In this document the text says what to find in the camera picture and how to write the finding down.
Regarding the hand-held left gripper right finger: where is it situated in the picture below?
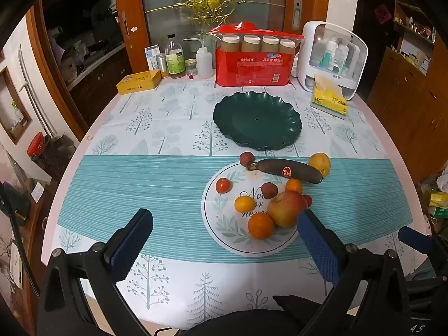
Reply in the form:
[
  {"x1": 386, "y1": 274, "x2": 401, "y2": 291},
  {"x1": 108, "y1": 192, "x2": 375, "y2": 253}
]
[{"x1": 273, "y1": 209, "x2": 410, "y2": 336}]

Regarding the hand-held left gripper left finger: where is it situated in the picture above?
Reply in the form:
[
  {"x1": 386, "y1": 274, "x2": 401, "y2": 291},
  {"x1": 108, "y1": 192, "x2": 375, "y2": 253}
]
[{"x1": 37, "y1": 208, "x2": 155, "y2": 336}]

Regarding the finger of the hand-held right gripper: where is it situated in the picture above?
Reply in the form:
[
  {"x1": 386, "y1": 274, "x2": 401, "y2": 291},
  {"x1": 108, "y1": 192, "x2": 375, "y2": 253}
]
[{"x1": 398, "y1": 226, "x2": 439, "y2": 264}]

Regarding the red yellow apple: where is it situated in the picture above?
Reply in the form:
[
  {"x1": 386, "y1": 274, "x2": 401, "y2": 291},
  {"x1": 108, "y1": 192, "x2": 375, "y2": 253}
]
[{"x1": 268, "y1": 191, "x2": 309, "y2": 228}]

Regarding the orange tangerine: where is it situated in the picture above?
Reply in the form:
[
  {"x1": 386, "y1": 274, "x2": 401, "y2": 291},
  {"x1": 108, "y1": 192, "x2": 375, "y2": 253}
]
[
  {"x1": 285, "y1": 178, "x2": 303, "y2": 195},
  {"x1": 248, "y1": 213, "x2": 275, "y2": 239}
]

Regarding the yellow citrus fruit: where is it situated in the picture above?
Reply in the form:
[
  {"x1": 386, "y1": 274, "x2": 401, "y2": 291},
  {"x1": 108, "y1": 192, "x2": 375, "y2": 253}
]
[
  {"x1": 309, "y1": 153, "x2": 331, "y2": 178},
  {"x1": 234, "y1": 196, "x2": 255, "y2": 213}
]

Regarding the overripe dark banana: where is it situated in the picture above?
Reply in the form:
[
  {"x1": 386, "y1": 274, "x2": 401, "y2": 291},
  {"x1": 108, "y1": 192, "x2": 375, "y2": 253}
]
[{"x1": 246, "y1": 158, "x2": 323, "y2": 184}]

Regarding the dark green scalloped plate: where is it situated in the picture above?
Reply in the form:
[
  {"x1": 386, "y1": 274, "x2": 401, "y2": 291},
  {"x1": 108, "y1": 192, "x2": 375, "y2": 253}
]
[{"x1": 213, "y1": 91, "x2": 302, "y2": 151}]

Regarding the yellow green box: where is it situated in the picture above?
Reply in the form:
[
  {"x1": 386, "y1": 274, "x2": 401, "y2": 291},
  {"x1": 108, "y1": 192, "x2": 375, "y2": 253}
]
[{"x1": 429, "y1": 191, "x2": 448, "y2": 218}]

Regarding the white plastic bag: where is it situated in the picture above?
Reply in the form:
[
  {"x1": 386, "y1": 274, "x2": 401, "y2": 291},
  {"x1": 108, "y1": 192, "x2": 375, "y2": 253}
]
[{"x1": 434, "y1": 166, "x2": 448, "y2": 193}]

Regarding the wooden cabinet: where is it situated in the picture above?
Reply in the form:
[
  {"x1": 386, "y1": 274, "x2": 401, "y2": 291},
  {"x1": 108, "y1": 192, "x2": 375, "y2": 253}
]
[{"x1": 366, "y1": 0, "x2": 448, "y2": 183}]

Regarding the yellow tissue pack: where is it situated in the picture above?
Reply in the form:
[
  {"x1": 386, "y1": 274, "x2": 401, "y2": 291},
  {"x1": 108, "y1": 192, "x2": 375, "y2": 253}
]
[{"x1": 310, "y1": 73, "x2": 349, "y2": 118}]

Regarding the yellow tin box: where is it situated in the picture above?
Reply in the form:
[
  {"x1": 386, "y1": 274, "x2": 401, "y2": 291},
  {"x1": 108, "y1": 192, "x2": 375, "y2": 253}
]
[{"x1": 116, "y1": 69, "x2": 162, "y2": 95}]

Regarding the teal label bottle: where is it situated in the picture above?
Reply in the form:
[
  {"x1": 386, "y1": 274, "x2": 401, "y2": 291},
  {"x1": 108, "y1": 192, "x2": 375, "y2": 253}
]
[{"x1": 321, "y1": 42, "x2": 334, "y2": 71}]

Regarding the white blue carton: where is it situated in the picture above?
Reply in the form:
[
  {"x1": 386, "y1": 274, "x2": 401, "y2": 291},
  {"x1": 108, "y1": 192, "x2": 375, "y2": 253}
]
[{"x1": 145, "y1": 45, "x2": 160, "y2": 71}]

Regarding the red paper cup package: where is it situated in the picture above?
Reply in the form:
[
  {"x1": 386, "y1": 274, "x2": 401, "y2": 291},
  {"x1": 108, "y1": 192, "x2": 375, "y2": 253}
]
[{"x1": 209, "y1": 22, "x2": 302, "y2": 87}]

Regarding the glass bottle green label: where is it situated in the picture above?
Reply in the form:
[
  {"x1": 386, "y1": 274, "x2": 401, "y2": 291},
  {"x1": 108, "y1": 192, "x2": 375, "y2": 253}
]
[{"x1": 164, "y1": 34, "x2": 185, "y2": 78}]

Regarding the white squeeze bottle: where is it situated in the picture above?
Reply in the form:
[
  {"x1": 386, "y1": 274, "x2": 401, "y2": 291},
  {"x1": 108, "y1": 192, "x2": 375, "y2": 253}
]
[{"x1": 182, "y1": 38, "x2": 214, "y2": 79}]

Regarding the white cosmetics organiser box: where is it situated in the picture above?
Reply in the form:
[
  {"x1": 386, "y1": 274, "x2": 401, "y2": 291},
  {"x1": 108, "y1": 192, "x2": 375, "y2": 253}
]
[{"x1": 296, "y1": 21, "x2": 369, "y2": 99}]

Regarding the wooden frosted glass door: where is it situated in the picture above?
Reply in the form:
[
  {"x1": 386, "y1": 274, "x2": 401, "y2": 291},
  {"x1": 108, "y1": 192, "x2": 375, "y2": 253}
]
[{"x1": 112, "y1": 0, "x2": 330, "y2": 78}]

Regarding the gold door ornament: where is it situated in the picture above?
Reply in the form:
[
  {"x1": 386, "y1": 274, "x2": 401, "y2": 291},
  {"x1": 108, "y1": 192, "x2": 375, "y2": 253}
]
[{"x1": 146, "y1": 0, "x2": 285, "y2": 34}]

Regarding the black cable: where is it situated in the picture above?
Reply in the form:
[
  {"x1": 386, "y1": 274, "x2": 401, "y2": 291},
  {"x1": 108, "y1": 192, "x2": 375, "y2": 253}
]
[{"x1": 0, "y1": 182, "x2": 41, "y2": 296}]

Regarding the wooden frame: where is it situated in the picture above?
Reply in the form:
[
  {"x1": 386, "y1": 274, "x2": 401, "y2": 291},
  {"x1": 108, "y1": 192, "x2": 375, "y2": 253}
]
[{"x1": 0, "y1": 66, "x2": 33, "y2": 146}]

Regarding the red wall decoration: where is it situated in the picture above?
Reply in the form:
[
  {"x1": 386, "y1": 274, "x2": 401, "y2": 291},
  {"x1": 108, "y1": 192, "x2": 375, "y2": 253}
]
[{"x1": 374, "y1": 5, "x2": 391, "y2": 25}]

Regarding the silver door handle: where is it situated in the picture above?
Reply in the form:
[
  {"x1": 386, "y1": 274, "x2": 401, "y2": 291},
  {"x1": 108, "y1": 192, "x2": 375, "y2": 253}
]
[{"x1": 292, "y1": 0, "x2": 303, "y2": 30}]

